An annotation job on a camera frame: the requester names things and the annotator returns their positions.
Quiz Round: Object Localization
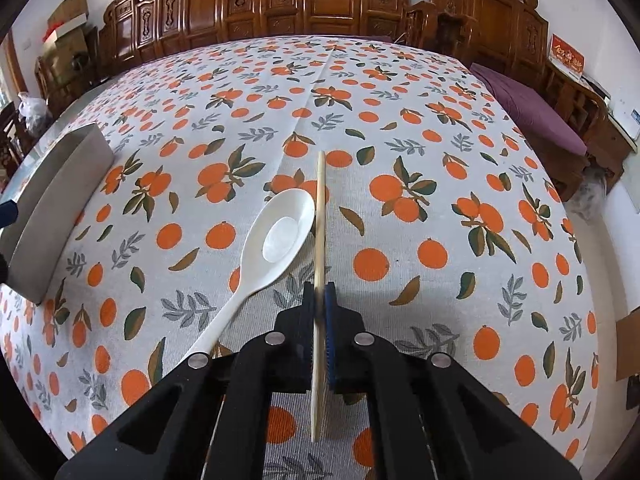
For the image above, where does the white device box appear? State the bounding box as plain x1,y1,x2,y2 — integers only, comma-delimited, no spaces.
607,95,640,142

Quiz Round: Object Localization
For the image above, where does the white plastic bag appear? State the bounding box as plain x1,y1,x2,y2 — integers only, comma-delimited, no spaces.
17,92,49,134

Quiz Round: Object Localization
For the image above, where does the orange print tablecloth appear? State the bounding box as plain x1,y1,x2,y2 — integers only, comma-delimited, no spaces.
0,35,601,480

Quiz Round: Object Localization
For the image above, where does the large white spoon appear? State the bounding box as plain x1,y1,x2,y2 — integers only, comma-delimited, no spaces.
180,187,317,361

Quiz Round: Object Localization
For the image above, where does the wooden side table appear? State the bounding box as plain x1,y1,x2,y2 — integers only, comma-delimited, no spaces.
542,60,637,202

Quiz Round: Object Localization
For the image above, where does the dark wooden chair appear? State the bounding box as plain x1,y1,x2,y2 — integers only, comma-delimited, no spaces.
0,102,32,182

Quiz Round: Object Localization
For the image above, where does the stack of cardboard boxes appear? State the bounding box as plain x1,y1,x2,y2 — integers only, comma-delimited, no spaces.
40,0,92,63

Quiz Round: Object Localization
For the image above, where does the short purple cushion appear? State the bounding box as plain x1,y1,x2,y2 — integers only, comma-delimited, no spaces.
470,62,588,157

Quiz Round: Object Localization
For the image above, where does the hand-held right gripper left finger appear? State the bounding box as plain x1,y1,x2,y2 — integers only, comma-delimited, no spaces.
54,282,317,480

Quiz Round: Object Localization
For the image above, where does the light wooden chopstick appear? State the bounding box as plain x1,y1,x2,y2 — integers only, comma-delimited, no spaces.
310,151,328,443

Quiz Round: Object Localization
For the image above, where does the red calendar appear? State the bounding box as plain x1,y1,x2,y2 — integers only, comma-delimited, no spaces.
548,34,586,80

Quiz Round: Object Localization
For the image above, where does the brown cardboard sheet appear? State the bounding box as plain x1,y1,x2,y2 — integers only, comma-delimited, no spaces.
615,307,640,382

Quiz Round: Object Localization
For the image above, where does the short carved wooden bench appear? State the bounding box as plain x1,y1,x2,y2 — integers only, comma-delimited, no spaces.
402,0,551,92

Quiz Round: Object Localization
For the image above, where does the metal tray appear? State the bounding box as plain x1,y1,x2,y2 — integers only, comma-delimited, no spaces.
0,124,115,305

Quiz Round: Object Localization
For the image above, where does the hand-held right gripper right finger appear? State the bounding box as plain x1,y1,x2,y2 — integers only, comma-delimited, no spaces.
322,281,583,480

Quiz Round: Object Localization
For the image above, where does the long carved wooden bench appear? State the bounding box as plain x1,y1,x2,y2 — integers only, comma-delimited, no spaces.
97,0,412,80

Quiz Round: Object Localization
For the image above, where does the translucent plastic bag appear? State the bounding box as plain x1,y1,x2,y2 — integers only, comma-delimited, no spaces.
574,165,610,217

